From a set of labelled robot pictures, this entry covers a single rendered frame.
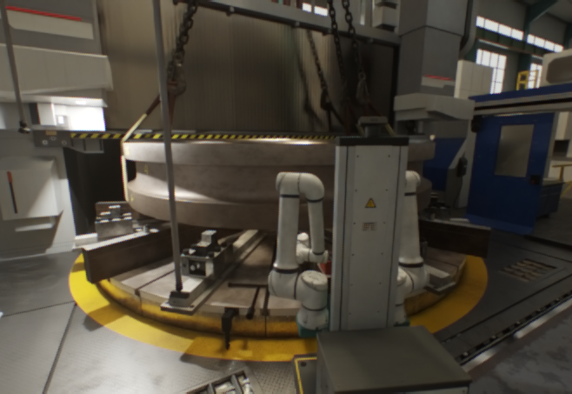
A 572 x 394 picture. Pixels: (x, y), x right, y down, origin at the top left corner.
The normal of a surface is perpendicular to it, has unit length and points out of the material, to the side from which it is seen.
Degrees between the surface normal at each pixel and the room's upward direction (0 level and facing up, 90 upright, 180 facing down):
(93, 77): 90
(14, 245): 90
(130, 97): 90
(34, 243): 90
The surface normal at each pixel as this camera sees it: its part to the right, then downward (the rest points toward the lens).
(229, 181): -0.20, 0.19
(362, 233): 0.10, 0.19
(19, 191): 0.47, 0.17
